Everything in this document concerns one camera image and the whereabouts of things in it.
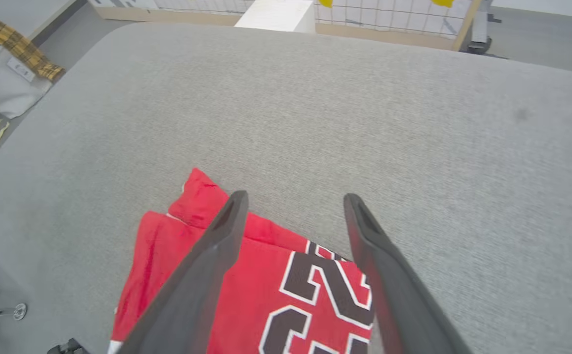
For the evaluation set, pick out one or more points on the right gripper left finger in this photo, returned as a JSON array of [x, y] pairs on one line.
[[187, 305]]

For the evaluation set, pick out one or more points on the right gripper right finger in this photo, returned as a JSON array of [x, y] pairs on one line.
[[404, 314]]

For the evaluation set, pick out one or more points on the red and white jersey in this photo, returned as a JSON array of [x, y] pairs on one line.
[[256, 275]]

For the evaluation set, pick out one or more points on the black plastic part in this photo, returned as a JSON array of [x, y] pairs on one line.
[[67, 347]]

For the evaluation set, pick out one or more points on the pale grey garment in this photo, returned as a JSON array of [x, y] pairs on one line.
[[1, 88]]

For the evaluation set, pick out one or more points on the metal partition foot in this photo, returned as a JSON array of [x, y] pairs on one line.
[[480, 29]]

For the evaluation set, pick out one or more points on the lemon print partition screen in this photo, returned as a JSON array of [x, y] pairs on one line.
[[389, 19]]

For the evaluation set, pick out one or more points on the white box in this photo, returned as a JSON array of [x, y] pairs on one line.
[[278, 14]]

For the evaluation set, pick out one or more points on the yellow plaid cloth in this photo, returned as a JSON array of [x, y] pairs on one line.
[[15, 46]]

